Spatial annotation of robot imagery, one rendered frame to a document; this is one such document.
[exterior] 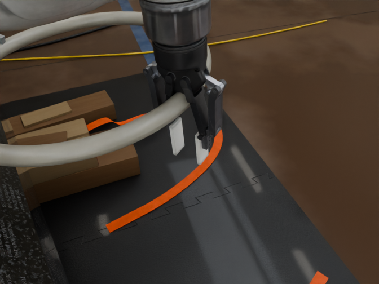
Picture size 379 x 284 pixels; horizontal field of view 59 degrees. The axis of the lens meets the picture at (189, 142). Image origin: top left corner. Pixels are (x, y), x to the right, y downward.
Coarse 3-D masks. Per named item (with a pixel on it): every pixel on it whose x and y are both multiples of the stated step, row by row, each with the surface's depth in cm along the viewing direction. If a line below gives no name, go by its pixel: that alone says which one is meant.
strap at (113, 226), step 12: (96, 120) 163; (108, 120) 164; (132, 120) 178; (216, 144) 179; (216, 156) 173; (204, 168) 167; (192, 180) 161; (168, 192) 156; (156, 204) 151; (132, 216) 147; (108, 228) 142; (324, 276) 127
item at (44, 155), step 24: (48, 24) 76; (72, 24) 77; (96, 24) 79; (120, 24) 79; (0, 48) 70; (144, 120) 47; (168, 120) 48; (0, 144) 46; (48, 144) 45; (72, 144) 44; (96, 144) 44; (120, 144) 45
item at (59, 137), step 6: (60, 132) 151; (66, 132) 151; (24, 138) 148; (30, 138) 148; (36, 138) 148; (42, 138) 148; (48, 138) 148; (54, 138) 148; (60, 138) 148; (66, 138) 148; (24, 144) 145; (30, 144) 145; (36, 144) 145
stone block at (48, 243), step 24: (0, 120) 95; (0, 168) 80; (24, 168) 105; (0, 192) 74; (24, 192) 80; (0, 216) 69; (24, 216) 74; (0, 240) 65; (24, 240) 69; (48, 240) 88; (0, 264) 61; (24, 264) 65; (48, 264) 69
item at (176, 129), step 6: (180, 120) 58; (174, 126) 57; (180, 126) 59; (174, 132) 58; (180, 132) 60; (174, 138) 58; (180, 138) 61; (174, 144) 60; (180, 144) 61; (174, 150) 61
